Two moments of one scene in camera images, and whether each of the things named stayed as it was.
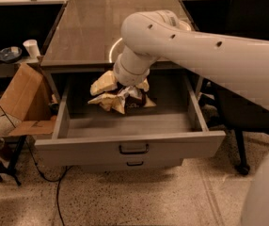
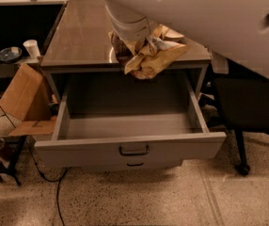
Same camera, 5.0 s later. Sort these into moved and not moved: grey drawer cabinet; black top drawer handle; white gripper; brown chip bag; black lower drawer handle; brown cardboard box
Moved: brown chip bag; white gripper
Not moved: black top drawer handle; brown cardboard box; black lower drawer handle; grey drawer cabinet
